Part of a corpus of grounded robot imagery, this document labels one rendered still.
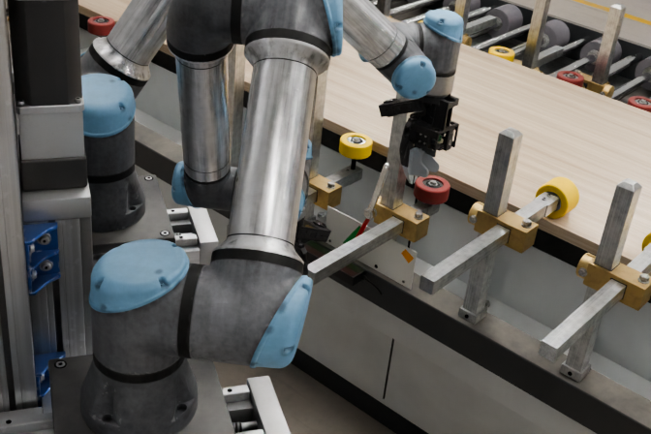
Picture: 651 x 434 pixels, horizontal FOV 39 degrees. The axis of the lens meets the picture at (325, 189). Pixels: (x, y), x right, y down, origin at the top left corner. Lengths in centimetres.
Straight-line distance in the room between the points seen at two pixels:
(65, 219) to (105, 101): 29
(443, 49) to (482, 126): 72
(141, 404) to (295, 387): 169
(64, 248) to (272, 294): 35
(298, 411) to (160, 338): 169
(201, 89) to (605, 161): 129
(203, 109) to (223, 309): 39
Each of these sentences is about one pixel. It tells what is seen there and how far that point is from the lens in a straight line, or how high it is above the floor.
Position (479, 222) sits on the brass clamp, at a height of 95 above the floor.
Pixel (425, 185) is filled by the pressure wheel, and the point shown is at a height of 90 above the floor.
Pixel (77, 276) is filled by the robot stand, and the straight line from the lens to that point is 136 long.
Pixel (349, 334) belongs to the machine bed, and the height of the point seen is 26.
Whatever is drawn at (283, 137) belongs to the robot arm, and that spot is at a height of 139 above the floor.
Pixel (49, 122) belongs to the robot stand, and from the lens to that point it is 126.
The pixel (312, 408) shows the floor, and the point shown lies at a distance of 280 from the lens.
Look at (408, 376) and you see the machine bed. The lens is 257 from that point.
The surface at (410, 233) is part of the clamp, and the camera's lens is 204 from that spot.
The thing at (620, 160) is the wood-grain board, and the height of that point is 90.
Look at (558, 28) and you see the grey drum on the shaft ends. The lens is 345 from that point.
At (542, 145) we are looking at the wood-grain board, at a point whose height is 90.
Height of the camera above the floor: 191
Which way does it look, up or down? 30 degrees down
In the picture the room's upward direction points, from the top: 6 degrees clockwise
